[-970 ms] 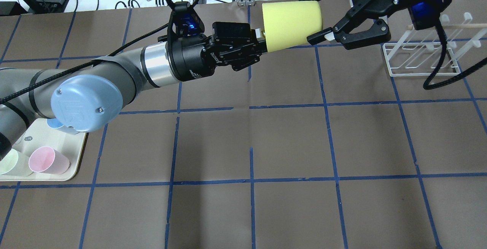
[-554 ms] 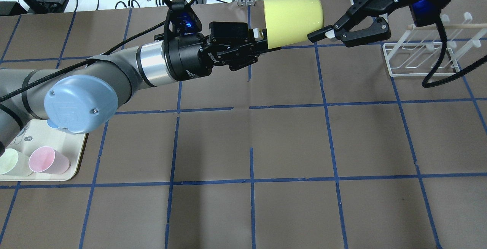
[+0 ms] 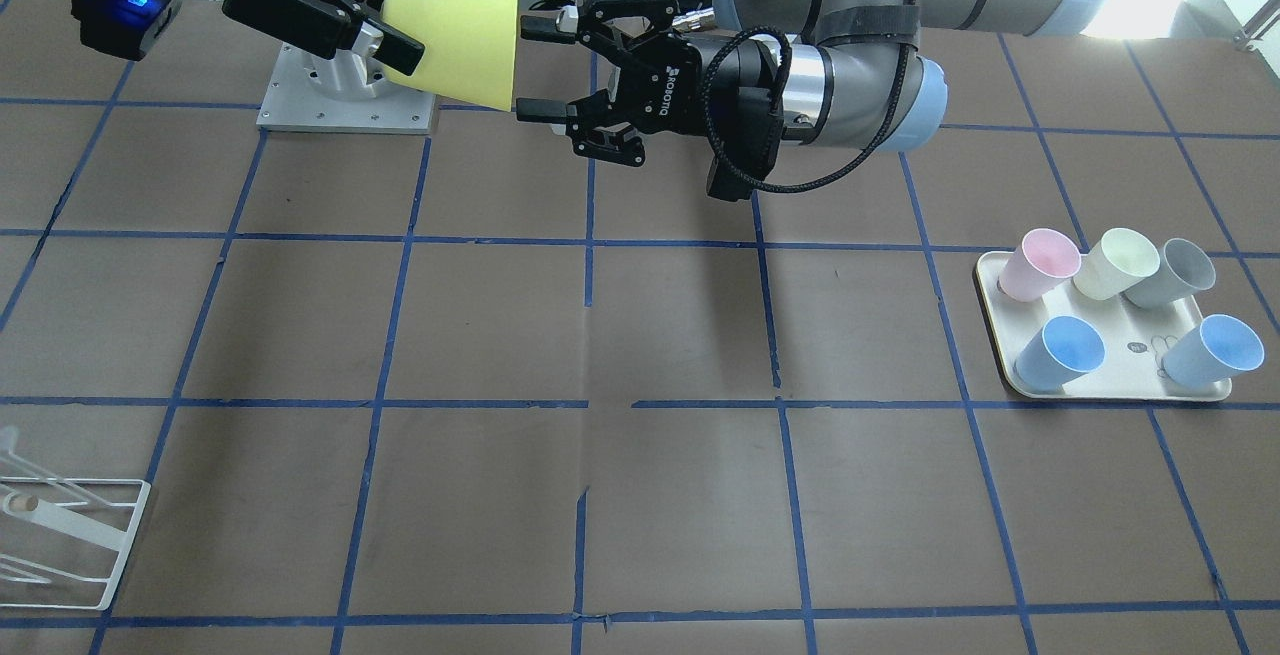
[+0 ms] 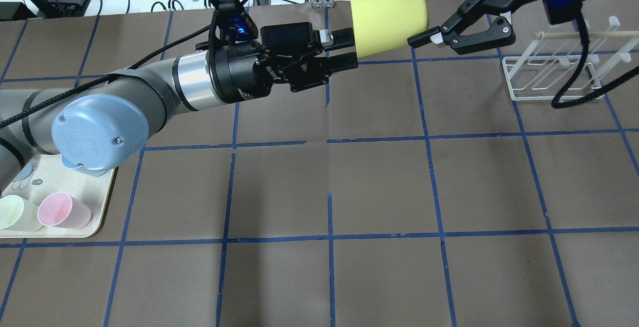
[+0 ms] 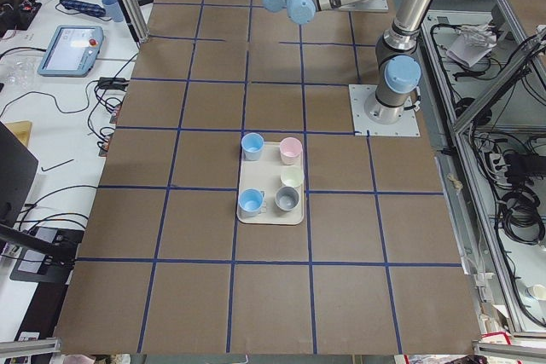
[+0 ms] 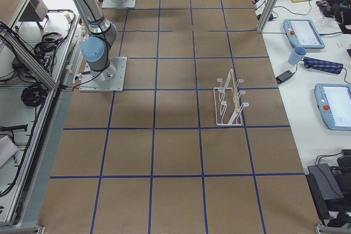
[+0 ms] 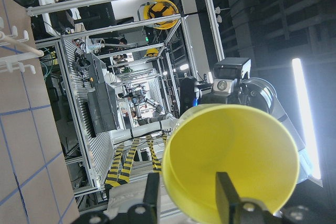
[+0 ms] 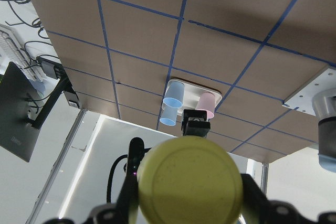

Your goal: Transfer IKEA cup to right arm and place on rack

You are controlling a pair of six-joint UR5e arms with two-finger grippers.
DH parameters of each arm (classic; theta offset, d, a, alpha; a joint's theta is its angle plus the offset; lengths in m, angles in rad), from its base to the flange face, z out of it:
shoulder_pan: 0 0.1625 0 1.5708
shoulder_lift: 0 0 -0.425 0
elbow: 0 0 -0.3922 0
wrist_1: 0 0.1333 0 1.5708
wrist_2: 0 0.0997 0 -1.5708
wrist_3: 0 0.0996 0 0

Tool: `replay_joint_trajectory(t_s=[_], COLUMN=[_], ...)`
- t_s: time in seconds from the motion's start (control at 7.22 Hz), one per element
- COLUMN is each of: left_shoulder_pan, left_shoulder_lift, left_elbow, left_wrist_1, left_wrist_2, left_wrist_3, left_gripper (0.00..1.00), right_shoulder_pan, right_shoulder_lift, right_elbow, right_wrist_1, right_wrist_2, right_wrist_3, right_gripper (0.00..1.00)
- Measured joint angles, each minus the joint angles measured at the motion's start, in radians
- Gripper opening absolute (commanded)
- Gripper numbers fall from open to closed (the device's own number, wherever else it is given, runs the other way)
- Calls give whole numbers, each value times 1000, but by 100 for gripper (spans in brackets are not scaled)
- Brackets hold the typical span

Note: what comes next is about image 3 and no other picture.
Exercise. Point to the blue plastic cup outer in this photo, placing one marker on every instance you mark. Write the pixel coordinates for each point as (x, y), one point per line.
(1220, 347)

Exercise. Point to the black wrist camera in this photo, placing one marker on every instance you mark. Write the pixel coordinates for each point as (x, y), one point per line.
(742, 99)
(125, 29)

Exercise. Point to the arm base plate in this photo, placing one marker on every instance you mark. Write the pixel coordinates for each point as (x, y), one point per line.
(346, 94)

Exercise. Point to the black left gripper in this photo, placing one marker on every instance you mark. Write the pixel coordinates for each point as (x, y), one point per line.
(684, 81)

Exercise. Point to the cream plastic tray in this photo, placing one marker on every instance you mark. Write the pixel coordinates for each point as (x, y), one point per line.
(1136, 340)

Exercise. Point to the grey plastic cup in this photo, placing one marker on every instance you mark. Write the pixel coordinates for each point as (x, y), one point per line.
(1184, 270)

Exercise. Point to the blue plastic cup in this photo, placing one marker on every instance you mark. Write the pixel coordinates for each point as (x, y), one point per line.
(1063, 350)
(1220, 347)

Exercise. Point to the blue plastic cup near centre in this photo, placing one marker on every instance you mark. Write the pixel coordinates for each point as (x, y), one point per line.
(1063, 350)

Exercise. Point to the cream plastic cup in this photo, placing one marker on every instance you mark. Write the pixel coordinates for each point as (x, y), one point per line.
(1120, 259)

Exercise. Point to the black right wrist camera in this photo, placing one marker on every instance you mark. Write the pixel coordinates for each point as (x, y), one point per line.
(125, 29)

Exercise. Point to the pink plastic cup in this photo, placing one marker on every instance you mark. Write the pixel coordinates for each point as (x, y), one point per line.
(1044, 259)

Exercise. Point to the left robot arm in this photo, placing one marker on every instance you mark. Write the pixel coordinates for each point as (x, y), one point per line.
(843, 73)

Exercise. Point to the white wire cup rack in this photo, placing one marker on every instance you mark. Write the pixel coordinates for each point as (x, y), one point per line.
(66, 540)

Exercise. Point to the yellow plastic cup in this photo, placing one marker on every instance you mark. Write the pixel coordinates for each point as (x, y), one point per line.
(470, 48)

